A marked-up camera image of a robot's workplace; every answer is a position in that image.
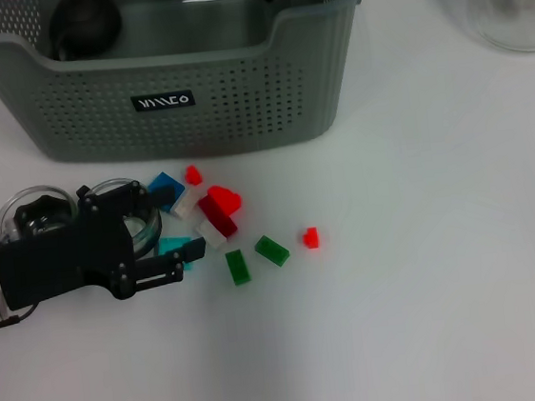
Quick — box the grey perforated plastic storage bin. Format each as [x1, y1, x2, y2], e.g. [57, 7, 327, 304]
[0, 0, 390, 180]

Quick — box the large bright red toy brick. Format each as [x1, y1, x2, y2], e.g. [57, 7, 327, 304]
[206, 181, 245, 220]

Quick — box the dark red toy brick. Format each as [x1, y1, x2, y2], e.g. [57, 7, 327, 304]
[196, 191, 240, 240]

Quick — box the glass teacup with black base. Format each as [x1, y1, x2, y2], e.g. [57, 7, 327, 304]
[73, 172, 168, 268]
[0, 180, 84, 248]

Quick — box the blue toy brick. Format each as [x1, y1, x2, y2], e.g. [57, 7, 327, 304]
[145, 170, 188, 216]

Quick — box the green toy brick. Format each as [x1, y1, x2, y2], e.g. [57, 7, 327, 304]
[223, 248, 253, 287]
[252, 232, 292, 270]

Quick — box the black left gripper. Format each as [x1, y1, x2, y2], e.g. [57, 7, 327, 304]
[0, 172, 212, 314]

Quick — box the white toy brick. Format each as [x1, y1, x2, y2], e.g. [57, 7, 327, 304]
[169, 187, 206, 221]
[191, 216, 229, 252]

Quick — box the small bright red toy brick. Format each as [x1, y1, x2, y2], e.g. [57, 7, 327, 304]
[300, 226, 322, 251]
[183, 163, 204, 187]

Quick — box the black round teapot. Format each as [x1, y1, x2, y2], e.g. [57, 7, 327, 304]
[44, 0, 127, 61]

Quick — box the cyan flat toy brick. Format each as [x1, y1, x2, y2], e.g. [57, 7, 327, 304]
[155, 234, 195, 275]

